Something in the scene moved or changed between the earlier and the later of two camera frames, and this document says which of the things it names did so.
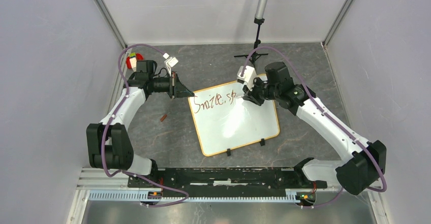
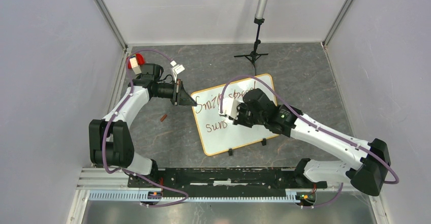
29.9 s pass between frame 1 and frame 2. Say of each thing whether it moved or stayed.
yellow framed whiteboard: stayed
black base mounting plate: stayed
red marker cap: stayed
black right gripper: moved
